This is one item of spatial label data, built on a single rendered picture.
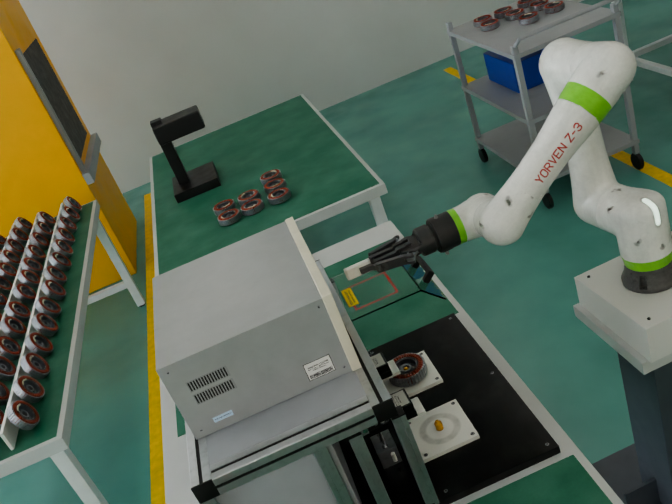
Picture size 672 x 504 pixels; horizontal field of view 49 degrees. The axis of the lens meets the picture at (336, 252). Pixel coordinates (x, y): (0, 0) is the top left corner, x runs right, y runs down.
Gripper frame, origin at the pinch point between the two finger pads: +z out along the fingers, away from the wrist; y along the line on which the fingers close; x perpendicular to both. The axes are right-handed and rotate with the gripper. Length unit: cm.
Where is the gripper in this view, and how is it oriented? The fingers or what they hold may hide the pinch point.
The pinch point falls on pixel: (358, 269)
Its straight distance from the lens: 183.7
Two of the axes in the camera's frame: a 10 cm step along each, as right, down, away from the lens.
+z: -9.1, 4.0, -0.6
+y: -2.3, -4.0, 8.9
